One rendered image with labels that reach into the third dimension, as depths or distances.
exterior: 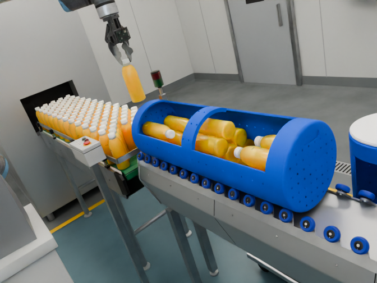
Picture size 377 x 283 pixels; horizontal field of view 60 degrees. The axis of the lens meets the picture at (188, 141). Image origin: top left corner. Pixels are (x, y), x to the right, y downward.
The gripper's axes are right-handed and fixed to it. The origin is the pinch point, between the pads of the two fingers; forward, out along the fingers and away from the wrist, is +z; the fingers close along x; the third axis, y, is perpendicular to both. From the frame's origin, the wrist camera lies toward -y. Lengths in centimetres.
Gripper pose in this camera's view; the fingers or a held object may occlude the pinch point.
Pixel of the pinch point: (124, 60)
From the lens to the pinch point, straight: 160.0
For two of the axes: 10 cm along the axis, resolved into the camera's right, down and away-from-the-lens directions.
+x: 7.6, -4.5, 4.8
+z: 3.1, 8.9, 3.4
